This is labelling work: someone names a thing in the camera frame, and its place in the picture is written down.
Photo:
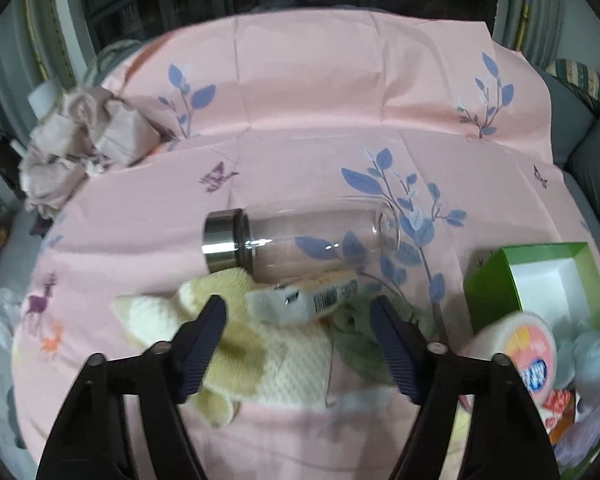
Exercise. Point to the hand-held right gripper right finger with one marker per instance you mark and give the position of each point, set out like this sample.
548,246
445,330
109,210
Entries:
395,350

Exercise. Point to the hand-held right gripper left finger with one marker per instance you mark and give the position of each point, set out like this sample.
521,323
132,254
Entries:
200,350

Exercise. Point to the small white packet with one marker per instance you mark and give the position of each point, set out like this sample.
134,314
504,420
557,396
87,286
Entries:
300,300

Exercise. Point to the green cardboard box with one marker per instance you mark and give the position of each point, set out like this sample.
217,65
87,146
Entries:
495,285

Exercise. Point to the blue plush toy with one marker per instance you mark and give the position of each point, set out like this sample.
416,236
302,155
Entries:
595,360

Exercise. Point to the sage green cloth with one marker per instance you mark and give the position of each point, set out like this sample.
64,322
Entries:
355,350

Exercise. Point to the yellow and cream towel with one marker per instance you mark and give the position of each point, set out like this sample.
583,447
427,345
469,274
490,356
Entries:
290,370

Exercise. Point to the glass bottle with steel cap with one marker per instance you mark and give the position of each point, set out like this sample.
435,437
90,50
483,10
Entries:
225,240

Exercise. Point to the pink lid plastic jar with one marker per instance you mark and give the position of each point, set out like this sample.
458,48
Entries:
525,345

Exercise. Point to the clear plastic bag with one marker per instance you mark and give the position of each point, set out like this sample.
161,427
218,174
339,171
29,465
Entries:
0,310

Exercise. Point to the lilac fluffy cloth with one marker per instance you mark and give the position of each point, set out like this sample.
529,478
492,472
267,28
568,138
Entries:
590,430

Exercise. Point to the crumpled pink-grey cloth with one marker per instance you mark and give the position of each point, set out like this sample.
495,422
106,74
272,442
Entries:
80,150

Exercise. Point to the pink printed bedsheet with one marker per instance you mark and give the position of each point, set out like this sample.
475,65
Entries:
305,125

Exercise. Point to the dark grey sofa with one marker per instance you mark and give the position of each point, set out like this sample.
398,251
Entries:
595,160

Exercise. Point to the striped cushion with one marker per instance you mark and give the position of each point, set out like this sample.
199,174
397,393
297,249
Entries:
580,82
110,60

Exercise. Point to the grey curtain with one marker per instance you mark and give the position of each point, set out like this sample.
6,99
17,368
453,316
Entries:
10,50
545,10

